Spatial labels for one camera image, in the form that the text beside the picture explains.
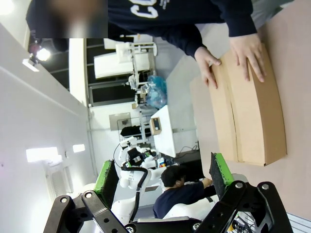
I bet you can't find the white lab table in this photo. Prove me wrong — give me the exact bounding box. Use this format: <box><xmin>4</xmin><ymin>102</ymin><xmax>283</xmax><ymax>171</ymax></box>
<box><xmin>150</xmin><ymin>104</ymin><xmax>203</xmax><ymax>158</ymax></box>

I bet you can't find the large ceiling light panel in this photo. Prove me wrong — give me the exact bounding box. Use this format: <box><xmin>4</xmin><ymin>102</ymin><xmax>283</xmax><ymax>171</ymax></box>
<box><xmin>25</xmin><ymin>145</ymin><xmax>60</xmax><ymax>164</ymax></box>

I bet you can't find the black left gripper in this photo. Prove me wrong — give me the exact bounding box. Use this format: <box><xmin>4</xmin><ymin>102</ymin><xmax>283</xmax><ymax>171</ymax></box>
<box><xmin>126</xmin><ymin>148</ymin><xmax>146</xmax><ymax>168</ymax></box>

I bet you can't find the small brown box with label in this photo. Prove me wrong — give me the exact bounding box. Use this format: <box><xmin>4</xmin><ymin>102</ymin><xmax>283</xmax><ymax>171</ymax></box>
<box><xmin>150</xmin><ymin>116</ymin><xmax>163</xmax><ymax>136</ymax></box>

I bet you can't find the large brown cardboard box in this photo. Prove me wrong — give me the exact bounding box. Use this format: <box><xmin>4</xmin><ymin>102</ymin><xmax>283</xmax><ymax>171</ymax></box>
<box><xmin>189</xmin><ymin>42</ymin><xmax>289</xmax><ymax>167</ymax></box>

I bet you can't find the bright spotlight fixture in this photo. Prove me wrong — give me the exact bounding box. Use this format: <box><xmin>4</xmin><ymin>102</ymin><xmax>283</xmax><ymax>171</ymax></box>
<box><xmin>22</xmin><ymin>45</ymin><xmax>52</xmax><ymax>71</ymax></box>

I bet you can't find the seated man in navy shirt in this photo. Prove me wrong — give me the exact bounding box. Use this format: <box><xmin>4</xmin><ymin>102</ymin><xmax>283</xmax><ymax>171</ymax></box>
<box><xmin>153</xmin><ymin>165</ymin><xmax>216</xmax><ymax>219</ymax></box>

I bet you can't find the white lab equipment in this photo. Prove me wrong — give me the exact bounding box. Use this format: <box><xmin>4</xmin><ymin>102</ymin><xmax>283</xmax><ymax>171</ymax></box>
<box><xmin>93</xmin><ymin>42</ymin><xmax>158</xmax><ymax>80</ymax></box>

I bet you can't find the person's left forearm navy sleeve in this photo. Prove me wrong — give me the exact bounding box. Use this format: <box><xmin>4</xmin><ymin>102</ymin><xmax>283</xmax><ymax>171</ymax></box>
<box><xmin>213</xmin><ymin>0</ymin><xmax>258</xmax><ymax>38</ymax></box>

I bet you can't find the thick black cable sleeve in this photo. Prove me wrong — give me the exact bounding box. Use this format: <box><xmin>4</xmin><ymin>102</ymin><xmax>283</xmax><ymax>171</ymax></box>
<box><xmin>130</xmin><ymin>167</ymin><xmax>149</xmax><ymax>223</ymax></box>

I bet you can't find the blue plastic bag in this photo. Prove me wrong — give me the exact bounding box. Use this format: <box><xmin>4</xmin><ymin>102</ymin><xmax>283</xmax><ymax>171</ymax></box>
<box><xmin>145</xmin><ymin>75</ymin><xmax>168</xmax><ymax>110</ymax></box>

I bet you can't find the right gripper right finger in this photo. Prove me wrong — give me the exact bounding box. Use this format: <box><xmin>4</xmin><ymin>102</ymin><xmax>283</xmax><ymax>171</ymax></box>
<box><xmin>194</xmin><ymin>152</ymin><xmax>292</xmax><ymax>233</ymax></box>

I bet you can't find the person in navy sweatshirt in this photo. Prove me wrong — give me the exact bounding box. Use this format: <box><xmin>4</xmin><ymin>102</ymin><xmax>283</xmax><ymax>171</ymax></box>
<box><xmin>25</xmin><ymin>0</ymin><xmax>284</xmax><ymax>53</ymax></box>

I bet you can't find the person's right hand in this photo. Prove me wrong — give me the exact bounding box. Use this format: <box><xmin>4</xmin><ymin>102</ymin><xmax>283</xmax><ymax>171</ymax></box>
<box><xmin>194</xmin><ymin>46</ymin><xmax>222</xmax><ymax>89</ymax></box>

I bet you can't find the white ceiling air conditioner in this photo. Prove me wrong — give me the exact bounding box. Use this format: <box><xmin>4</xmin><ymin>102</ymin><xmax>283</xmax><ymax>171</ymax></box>
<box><xmin>44</xmin><ymin>157</ymin><xmax>74</xmax><ymax>196</ymax></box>

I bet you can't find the black cloth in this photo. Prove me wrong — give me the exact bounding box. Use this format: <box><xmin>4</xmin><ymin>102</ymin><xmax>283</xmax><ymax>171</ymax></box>
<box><xmin>120</xmin><ymin>125</ymin><xmax>142</xmax><ymax>137</ymax></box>

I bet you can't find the person's left hand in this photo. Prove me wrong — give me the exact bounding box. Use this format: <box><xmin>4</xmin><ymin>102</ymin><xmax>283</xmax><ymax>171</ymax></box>
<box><xmin>229</xmin><ymin>33</ymin><xmax>267</xmax><ymax>83</ymax></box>

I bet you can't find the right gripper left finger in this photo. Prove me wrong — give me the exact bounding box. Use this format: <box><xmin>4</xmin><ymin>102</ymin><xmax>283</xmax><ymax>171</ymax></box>
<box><xmin>43</xmin><ymin>159</ymin><xmax>137</xmax><ymax>233</ymax></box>

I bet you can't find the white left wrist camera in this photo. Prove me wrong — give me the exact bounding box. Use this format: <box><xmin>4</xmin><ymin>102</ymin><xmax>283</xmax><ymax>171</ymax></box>
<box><xmin>119</xmin><ymin>136</ymin><xmax>137</xmax><ymax>148</ymax></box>

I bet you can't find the person's right forearm navy sleeve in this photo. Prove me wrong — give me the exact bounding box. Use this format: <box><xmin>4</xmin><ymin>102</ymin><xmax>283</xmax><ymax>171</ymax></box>
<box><xmin>155</xmin><ymin>21</ymin><xmax>207</xmax><ymax>59</ymax></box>

